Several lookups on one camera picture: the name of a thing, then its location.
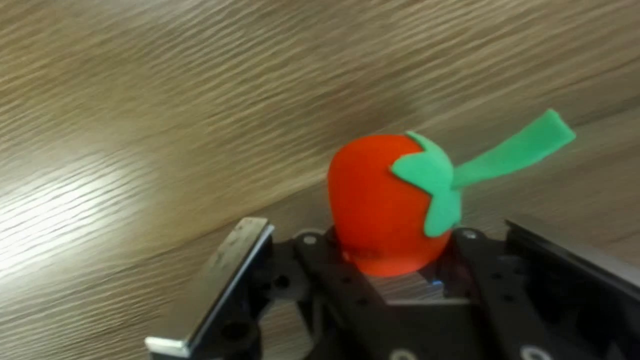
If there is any red tomato toy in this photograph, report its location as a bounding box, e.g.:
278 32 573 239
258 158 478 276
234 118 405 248
326 108 577 280

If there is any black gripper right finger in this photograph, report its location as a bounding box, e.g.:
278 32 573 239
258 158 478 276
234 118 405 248
503 215 640 360

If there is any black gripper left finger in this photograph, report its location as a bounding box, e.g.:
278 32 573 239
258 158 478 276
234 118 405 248
143 215 296 360

